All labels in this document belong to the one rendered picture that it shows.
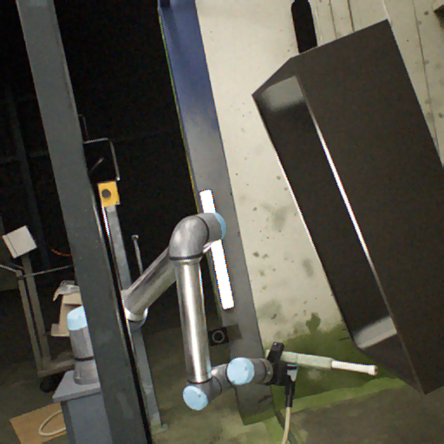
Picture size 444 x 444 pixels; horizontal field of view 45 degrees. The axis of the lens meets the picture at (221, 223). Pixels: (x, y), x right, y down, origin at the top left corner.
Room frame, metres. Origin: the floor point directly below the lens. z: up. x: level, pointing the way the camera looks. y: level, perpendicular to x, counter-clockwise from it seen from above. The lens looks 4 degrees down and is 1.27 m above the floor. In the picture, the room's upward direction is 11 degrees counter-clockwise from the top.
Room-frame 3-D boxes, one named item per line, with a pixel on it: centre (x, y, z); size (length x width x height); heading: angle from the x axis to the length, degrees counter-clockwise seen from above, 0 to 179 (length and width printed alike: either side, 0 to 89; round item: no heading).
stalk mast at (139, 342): (2.99, 0.58, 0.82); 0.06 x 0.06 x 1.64; 6
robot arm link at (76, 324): (2.10, 0.59, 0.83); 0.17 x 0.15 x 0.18; 146
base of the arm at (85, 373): (2.10, 0.59, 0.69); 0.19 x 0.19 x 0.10
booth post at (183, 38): (2.90, 0.01, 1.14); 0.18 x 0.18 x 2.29; 6
